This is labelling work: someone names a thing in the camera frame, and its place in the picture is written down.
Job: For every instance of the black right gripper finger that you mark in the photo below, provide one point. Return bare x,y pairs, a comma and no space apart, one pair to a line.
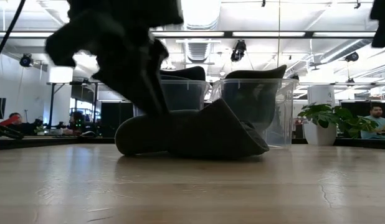
382,28

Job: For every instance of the thin grey pole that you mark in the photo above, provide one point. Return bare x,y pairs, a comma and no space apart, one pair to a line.
278,18

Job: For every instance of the black cabinet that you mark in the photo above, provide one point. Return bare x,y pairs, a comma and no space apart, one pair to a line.
117,119

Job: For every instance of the slate grey-blue cap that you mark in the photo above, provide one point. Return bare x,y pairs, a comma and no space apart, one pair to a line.
186,74

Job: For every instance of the clear plastic bin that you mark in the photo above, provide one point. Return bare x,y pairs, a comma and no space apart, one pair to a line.
289,118
206,90

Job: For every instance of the black curved object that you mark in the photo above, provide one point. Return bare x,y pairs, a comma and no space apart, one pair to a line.
8,132

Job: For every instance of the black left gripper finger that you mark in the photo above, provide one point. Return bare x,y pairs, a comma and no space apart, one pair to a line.
158,56
133,90

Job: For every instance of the black metal stand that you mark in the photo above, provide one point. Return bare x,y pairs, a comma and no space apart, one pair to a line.
51,105

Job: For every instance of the black overhead light bar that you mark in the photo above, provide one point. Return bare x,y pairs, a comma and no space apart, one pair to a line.
228,34

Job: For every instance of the white cylinder with green logo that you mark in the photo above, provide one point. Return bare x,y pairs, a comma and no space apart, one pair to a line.
320,93

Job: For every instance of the black ceiling spotlight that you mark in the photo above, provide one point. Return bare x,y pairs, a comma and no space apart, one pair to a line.
352,56
238,51
25,60

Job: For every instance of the green plant in white pot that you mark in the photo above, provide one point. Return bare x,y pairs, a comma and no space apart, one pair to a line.
320,133

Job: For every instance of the navy blue denim cap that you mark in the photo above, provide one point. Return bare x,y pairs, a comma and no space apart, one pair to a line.
251,99

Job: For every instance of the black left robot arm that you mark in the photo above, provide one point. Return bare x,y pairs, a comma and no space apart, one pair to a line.
124,11

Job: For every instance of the olive green cap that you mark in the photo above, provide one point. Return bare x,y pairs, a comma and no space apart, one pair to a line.
195,137

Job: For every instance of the red object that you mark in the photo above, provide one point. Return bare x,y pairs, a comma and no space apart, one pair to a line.
8,121

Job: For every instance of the black metal table frame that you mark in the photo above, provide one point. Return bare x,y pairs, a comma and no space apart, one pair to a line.
55,142

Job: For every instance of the white box lamp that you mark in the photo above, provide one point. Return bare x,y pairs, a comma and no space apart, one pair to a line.
61,74

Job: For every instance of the black cap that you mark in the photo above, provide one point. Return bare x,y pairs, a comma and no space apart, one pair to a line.
183,96

